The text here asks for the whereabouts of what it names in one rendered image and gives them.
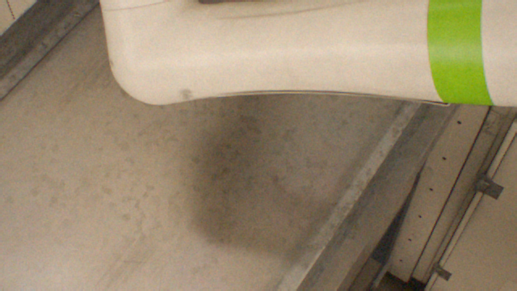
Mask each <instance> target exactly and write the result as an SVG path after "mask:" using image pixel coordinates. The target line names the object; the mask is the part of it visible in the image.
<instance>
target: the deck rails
mask: <svg viewBox="0 0 517 291"><path fill-rule="evenodd" d="M98 4H99V0H35V1H34V2H33V3H32V4H31V5H30V6H29V7H28V8H27V9H26V10H25V11H24V12H23V13H22V14H21V15H20V16H19V17H18V18H16V19H15V20H14V21H13V22H12V23H11V24H10V25H9V26H7V27H6V28H5V29H4V30H3V31H2V32H1V33H0V101H1V100H2V99H4V98H5V97H6V96H7V95H8V94H9V93H10V92H11V91H12V90H13V89H14V88H15V87H16V86H17V85H18V84H19V83H20V82H21V81H22V80H23V79H24V77H25V76H26V75H27V74H29V73H30V72H31V70H32V69H33V68H34V67H35V66H36V65H37V64H38V63H39V62H40V61H41V60H42V59H43V58H44V57H45V56H46V55H47V54H48V53H49V52H50V51H51V50H52V49H53V48H54V47H55V46H57V45H58V44H59V43H60V42H61V41H62V40H63V39H64V38H65V37H66V36H67V35H68V34H69V33H70V32H71V31H72V30H73V29H74V28H75V27H76V26H77V25H78V24H79V23H80V22H81V21H82V20H84V18H85V17H86V16H87V15H88V14H89V13H90V12H91V11H92V10H93V9H94V8H95V7H96V6H97V5H98ZM432 106H433V104H432V103H421V102H414V101H407V100H403V101H402V102H401V104H400V105H399V107H398V108H397V110H396V111H395V112H394V114H393V115H392V118H391V119H390V121H389V122H388V124H387V125H386V126H385V128H384V129H383V131H382V132H381V134H380V135H379V137H378V138H377V139H376V141H375V142H374V144H373V145H372V147H371V148H370V150H369V151H368V152H367V154H366V156H365V158H364V159H363V161H362V162H361V163H360V164H359V165H358V166H357V168H356V169H355V171H354V172H353V174H352V175H351V177H350V179H349V180H348V181H347V182H346V184H345V185H344V187H343V189H342V191H341V192H340V193H339V194H338V196H337V198H336V199H335V201H334V203H333V204H332V205H331V206H330V208H329V209H328V211H327V212H326V214H325V215H324V217H322V219H321V220H320V221H319V222H318V224H317V225H316V228H315V229H314V231H313V232H312V233H311V235H310V236H309V238H308V239H307V241H306V242H305V244H304V246H303V247H302V248H301V249H300V251H299V252H298V254H297V255H296V257H295V259H294V260H293V261H292V262H291V264H290V265H289V267H287V269H286V270H285V271H284V273H283V275H282V276H281V277H280V279H279V280H278V281H277V283H276V284H275V286H274V288H273V289H272V291H311V289H312V288H313V286H314V285H315V284H316V282H317V280H318V279H319V277H320V276H321V274H322V273H323V272H324V270H325V269H326V267H327V265H328V264H329V262H330V261H331V260H332V258H333V257H334V256H335V255H336V253H337V252H338V250H339V248H340V247H341V246H342V244H343V242H344V241H345V239H346V238H347V236H348V234H349V233H350V231H351V229H352V228H353V226H354V225H355V223H356V222H357V221H358V219H359V217H360V216H361V214H362V213H363V211H364V210H365V209H366V207H367V206H368V204H369V202H370V201H372V199H373V197H374V196H375V194H376V192H377V191H378V189H379V188H380V186H381V185H382V183H383V182H384V181H385V179H386V177H387V175H388V174H389V172H390V171H391V170H392V168H393V166H394V165H395V163H396V162H397V160H398V159H399V157H400V155H401V153H402V152H403V150H404V149H405V148H406V146H407V145H408V143H409V142H410V140H411V138H412V137H413V135H414V134H415V133H416V131H417V130H418V128H419V126H420V125H421V123H422V122H423V121H424V119H425V118H426V116H427V114H428V113H429V111H430V110H431V107H432Z"/></svg>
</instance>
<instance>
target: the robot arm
mask: <svg viewBox="0 0 517 291"><path fill-rule="evenodd" d="M99 2H100V5H101V8H102V12H103V20H104V24H105V26H104V29H105V34H106V39H107V49H108V55H109V61H110V67H111V71H112V73H113V75H114V77H115V79H116V81H117V82H118V83H119V85H120V86H121V87H122V88H123V89H124V90H125V91H126V92H127V93H128V94H129V95H131V96H132V97H133V98H135V99H138V100H140V101H141V102H144V103H150V104H156V105H164V104H171V103H180V102H185V101H191V100H197V99H208V98H216V97H224V96H239V95H278V94H311V95H352V96H365V97H375V98H385V99H399V100H407V101H414V102H421V103H432V104H438V105H444V106H449V105H450V104H451V103H456V104H468V105H485V106H502V107H517V0H261V1H248V2H221V3H218V4H202V3H200V2H199V1H198V0H99Z"/></svg>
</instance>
